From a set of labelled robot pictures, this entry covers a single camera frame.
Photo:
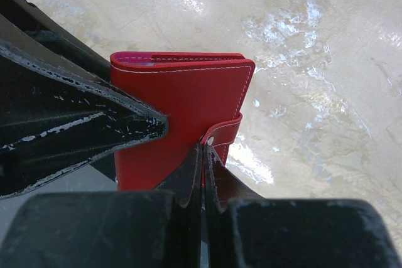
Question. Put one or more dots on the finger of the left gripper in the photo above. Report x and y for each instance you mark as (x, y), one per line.
(56, 118)

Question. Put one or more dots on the red leather card holder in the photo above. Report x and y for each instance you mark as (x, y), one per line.
(200, 93)

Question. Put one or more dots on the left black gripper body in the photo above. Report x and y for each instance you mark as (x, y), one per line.
(31, 30)

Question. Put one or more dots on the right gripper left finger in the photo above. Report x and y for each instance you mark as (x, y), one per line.
(155, 228)

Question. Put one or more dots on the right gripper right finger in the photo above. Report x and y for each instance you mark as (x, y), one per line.
(248, 230)

